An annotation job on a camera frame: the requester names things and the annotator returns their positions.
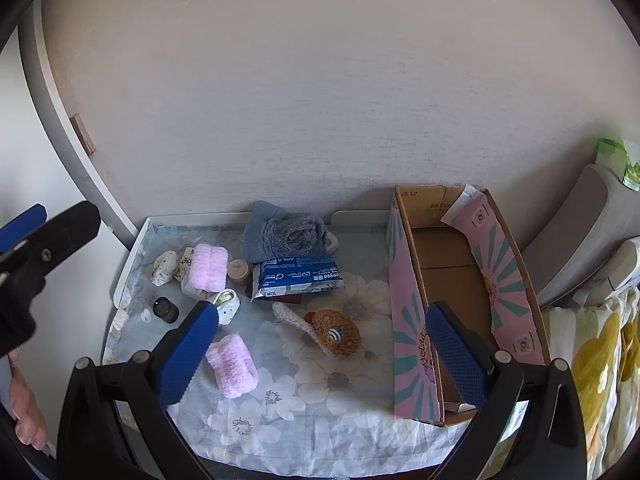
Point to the green tissue packet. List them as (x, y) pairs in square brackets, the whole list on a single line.
[(612, 155)]

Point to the brown crocheted bear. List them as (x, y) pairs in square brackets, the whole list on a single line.
[(335, 335)]

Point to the person's left hand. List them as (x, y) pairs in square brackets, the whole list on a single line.
[(27, 410)]

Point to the grey-blue towel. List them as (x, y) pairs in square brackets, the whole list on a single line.
[(285, 235)]

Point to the grey padded chair back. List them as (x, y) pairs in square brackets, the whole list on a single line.
[(575, 220)]

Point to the grey door frame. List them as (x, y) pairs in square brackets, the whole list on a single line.
[(55, 125)]

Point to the pink fluffy towel roll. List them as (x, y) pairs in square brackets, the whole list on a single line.
[(232, 367), (210, 267)]

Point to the patterned cloth bundle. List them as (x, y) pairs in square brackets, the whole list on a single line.
[(165, 267)]

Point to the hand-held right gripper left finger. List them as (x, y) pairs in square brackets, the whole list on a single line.
[(187, 355)]

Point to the light grey padded armrest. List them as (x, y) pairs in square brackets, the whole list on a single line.
[(617, 267)]

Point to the yellow floral blanket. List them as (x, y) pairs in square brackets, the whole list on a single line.
[(595, 360)]

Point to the pink printed cardboard box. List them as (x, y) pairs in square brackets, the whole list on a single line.
[(410, 340)]

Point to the wooden wall bracket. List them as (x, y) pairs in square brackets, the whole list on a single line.
[(82, 132)]

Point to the brown crochet toy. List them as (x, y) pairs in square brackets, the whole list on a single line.
[(290, 314)]

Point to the small clear cap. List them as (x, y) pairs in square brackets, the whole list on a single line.
[(145, 315)]

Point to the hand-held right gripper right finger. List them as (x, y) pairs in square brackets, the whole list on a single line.
[(457, 355)]

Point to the blue tissue packet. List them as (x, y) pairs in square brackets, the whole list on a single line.
[(300, 275)]

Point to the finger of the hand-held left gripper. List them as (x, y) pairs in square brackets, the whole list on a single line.
[(55, 245), (22, 227)]

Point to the small dark bottle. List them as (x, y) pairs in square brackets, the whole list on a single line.
[(165, 309)]

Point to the small beige round jar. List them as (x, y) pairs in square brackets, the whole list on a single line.
[(238, 271)]

